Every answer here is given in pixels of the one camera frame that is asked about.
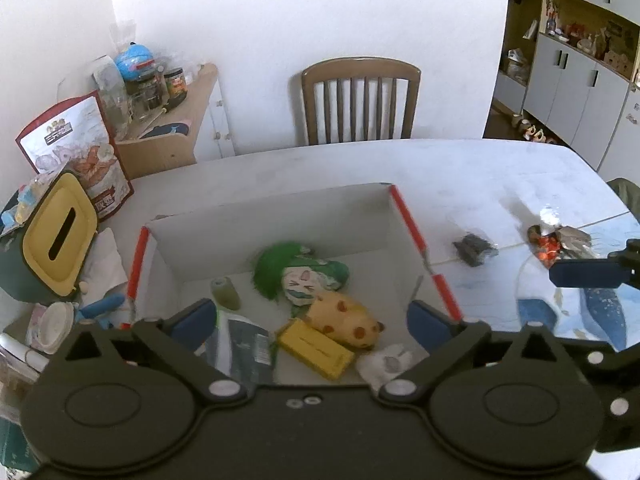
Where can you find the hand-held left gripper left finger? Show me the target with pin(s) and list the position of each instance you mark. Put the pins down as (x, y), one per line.
(192, 321)

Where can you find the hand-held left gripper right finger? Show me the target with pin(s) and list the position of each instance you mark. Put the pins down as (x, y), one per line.
(429, 324)

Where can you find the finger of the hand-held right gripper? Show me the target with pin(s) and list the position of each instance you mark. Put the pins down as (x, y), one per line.
(585, 273)
(617, 385)

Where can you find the pale green small roll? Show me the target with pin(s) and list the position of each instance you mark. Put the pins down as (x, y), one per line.
(226, 294)

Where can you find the red rooster plush toy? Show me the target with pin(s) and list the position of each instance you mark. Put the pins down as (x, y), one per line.
(547, 247)

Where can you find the yellow spotted plush toy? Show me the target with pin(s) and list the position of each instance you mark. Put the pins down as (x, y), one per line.
(340, 320)

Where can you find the green haired doll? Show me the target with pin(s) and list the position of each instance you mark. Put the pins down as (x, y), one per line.
(272, 270)

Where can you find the small yellow box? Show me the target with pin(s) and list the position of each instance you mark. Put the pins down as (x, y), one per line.
(315, 350)

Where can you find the red cardboard box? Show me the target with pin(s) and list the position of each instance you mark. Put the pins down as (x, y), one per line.
(275, 225)

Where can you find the black crinkled packet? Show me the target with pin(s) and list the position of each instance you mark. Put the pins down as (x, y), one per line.
(475, 249)

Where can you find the dark green jacket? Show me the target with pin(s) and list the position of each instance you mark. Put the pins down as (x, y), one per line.
(627, 192)

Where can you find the white paper tissue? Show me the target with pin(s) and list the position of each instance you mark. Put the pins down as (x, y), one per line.
(107, 265)

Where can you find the round white lidded container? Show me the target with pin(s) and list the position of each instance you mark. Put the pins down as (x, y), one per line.
(52, 327)

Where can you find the small shoes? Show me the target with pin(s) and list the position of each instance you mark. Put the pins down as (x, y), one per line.
(530, 130)

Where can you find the green tissue box yellow lid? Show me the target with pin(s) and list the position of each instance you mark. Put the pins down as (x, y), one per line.
(55, 240)

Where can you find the rolled paper tube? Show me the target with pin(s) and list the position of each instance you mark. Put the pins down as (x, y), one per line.
(22, 350)

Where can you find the dark blue fish-shaped pad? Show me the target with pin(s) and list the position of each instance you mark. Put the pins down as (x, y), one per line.
(165, 129)

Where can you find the colourful toy packet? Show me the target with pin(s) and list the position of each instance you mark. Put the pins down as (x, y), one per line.
(17, 205)

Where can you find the red printed snack bag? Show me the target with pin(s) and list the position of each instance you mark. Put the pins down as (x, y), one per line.
(75, 140)

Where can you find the wooden side cabinet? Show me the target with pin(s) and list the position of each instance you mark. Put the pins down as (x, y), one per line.
(200, 95)

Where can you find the dark glass jar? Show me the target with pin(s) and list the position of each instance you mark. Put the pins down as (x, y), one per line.
(146, 92)

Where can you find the jar with orange label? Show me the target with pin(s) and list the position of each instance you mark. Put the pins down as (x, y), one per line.
(175, 82)

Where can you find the clear plastic bag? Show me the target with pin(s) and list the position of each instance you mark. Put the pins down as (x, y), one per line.
(112, 95)

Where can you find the small blue globe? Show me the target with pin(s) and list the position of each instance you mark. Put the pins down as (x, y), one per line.
(132, 62)

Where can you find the brown wooden chair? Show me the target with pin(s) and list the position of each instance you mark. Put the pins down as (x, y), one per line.
(360, 67)

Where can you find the white wall cabinet unit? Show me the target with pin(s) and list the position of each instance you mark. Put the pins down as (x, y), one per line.
(575, 75)

